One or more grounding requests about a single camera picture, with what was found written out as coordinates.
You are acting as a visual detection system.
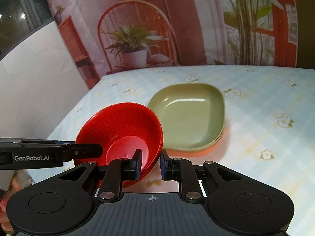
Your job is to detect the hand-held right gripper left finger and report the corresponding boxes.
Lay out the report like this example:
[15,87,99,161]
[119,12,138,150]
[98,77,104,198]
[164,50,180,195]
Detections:
[59,149,143,199]

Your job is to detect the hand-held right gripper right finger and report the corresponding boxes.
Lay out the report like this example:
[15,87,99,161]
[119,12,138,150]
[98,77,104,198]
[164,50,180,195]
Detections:
[159,150,243,199]

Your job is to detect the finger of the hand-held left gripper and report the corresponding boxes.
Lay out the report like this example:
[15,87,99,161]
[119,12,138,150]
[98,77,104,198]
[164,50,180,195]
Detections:
[60,143,104,163]
[0,138,76,146]

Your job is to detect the red round bowl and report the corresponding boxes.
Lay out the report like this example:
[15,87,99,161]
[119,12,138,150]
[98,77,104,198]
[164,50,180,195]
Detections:
[122,128,164,188]
[74,102,163,175]

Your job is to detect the orange square plate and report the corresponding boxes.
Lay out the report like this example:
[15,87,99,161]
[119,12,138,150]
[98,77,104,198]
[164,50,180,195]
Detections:
[170,125,228,157]

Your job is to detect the green square plate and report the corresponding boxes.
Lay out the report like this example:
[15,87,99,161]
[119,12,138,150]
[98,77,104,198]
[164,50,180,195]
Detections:
[164,120,226,153]
[148,83,225,150]

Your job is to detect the person's left hand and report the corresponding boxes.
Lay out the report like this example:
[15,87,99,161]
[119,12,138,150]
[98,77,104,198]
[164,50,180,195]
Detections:
[0,171,34,230]

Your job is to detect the floral pale blue tablecloth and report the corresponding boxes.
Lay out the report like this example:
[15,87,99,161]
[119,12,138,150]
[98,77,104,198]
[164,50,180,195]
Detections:
[48,65,315,236]

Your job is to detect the dark window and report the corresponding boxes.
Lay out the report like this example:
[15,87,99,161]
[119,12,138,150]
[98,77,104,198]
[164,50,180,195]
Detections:
[0,0,53,57]

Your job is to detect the printed backdrop cloth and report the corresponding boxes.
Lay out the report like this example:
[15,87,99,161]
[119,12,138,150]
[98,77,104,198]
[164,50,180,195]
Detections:
[41,0,299,89]

